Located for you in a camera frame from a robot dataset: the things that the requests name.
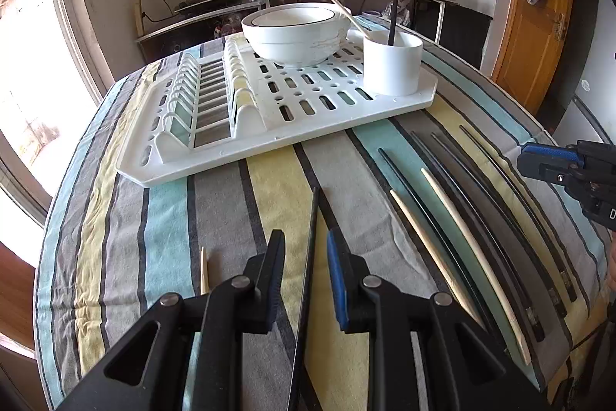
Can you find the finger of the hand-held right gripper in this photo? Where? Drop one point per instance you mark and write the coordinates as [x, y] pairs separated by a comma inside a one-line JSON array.
[[553, 165]]

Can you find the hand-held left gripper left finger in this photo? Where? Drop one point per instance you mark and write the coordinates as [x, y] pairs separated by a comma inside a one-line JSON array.
[[275, 281]]

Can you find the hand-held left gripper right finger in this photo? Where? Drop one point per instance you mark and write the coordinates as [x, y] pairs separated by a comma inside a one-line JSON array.
[[337, 286]]

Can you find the tan wooden chopstick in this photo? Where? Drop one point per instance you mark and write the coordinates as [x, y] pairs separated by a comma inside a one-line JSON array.
[[204, 271]]

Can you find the white round utensil cup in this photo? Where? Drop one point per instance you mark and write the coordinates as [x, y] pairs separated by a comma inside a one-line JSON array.
[[392, 69]]

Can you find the striped tablecloth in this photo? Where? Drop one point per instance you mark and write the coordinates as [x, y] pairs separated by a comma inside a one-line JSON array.
[[231, 218]]

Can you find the wooden door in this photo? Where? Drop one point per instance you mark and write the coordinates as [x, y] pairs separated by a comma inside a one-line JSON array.
[[529, 54]]

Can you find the black cloth cover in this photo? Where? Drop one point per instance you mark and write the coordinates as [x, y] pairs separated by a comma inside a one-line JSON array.
[[457, 35]]

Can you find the white plastic dish rack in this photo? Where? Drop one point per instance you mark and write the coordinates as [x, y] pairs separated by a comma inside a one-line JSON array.
[[144, 161]]

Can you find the white bowl with gold pattern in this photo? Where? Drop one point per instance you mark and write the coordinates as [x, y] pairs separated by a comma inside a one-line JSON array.
[[288, 47]]

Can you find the white bowl with dark rim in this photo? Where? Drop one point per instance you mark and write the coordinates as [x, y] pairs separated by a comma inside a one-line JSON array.
[[293, 17]]

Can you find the gas stove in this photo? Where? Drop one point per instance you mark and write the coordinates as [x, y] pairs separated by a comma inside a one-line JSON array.
[[207, 4]]

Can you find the window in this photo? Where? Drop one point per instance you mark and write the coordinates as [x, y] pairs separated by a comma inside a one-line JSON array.
[[29, 79]]

